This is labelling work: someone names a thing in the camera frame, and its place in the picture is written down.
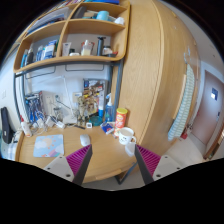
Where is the teal round container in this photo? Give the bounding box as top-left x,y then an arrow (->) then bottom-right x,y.
89,116 -> 103,126

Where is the brown door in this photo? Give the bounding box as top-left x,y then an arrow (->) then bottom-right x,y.
192,71 -> 224,145

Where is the black tall bottle on shelf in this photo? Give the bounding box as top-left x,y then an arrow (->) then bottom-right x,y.
97,36 -> 106,56

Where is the wooden wall shelf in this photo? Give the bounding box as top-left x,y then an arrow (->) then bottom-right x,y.
13,0 -> 130,73

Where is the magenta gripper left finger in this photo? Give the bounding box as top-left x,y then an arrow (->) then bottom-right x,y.
43,143 -> 94,186

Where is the tall wooden wardrobe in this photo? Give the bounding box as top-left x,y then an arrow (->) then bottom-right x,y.
119,0 -> 200,155

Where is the black bag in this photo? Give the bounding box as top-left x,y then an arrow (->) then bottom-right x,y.
1,107 -> 14,144

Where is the pastel cartoon mouse pad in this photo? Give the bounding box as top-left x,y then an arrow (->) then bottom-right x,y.
33,134 -> 64,158

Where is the clear bottle on shelf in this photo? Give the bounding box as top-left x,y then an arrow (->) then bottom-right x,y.
81,40 -> 92,56

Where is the white bottle red cap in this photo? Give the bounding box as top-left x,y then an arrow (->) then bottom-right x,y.
20,115 -> 32,137

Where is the white computer mouse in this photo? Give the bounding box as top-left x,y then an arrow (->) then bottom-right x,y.
80,134 -> 91,146

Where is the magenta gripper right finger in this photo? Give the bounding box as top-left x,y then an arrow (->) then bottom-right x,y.
133,144 -> 183,185

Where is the blue snack packet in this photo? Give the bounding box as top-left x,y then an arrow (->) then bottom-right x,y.
100,122 -> 114,135

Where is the blue spray bottle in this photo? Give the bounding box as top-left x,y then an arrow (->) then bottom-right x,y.
105,94 -> 114,122

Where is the white tube on shelf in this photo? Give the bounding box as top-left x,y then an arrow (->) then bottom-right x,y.
62,42 -> 71,56

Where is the small clear plastic cup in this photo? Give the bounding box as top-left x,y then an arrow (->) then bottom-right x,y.
125,142 -> 135,157

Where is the white ceramic mug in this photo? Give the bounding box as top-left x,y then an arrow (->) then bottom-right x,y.
119,127 -> 136,145

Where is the small white cube clock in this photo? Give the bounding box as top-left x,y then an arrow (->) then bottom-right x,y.
86,122 -> 93,129

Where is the light blue cup on shelf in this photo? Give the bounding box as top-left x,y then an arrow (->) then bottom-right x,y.
97,11 -> 109,21

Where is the yellow red chips can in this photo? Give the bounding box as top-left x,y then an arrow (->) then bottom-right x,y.
114,108 -> 128,136

